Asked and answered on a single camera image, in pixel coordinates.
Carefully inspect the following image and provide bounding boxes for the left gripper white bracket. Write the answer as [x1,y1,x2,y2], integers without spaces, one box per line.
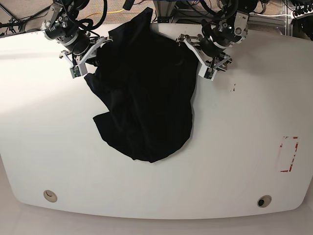
[176,34,232,71]

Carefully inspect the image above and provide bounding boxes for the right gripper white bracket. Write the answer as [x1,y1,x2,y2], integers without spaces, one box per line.
[59,36,113,70]

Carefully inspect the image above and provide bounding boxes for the black T-shirt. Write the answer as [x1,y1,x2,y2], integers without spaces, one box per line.
[85,7,198,163]

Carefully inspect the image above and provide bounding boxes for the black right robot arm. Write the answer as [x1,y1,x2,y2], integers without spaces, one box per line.
[42,0,112,72]

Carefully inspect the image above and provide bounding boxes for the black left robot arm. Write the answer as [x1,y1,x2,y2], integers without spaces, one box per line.
[177,0,258,79]

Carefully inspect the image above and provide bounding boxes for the red tape rectangle marking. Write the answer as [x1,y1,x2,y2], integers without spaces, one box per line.
[277,136,300,173]

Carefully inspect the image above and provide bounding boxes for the right table grommet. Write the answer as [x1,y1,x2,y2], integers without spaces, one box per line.
[257,195,272,208]

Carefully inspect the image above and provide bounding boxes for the table grommet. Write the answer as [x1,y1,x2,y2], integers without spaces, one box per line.
[257,195,272,208]
[43,190,57,203]

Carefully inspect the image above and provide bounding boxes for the left table grommet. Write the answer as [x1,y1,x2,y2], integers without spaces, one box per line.
[43,190,57,203]

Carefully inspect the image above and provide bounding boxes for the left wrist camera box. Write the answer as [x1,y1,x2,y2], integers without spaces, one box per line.
[198,64,217,81]

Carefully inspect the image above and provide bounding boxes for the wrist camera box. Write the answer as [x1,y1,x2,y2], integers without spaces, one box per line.
[69,64,88,78]
[198,64,217,81]

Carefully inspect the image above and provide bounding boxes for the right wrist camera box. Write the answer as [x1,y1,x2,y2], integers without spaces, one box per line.
[69,64,88,78]

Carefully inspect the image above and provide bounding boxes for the yellow cable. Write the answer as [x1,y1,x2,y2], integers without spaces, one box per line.
[84,9,125,15]

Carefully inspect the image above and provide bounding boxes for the aluminium centre post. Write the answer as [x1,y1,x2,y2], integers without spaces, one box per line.
[153,0,177,23]

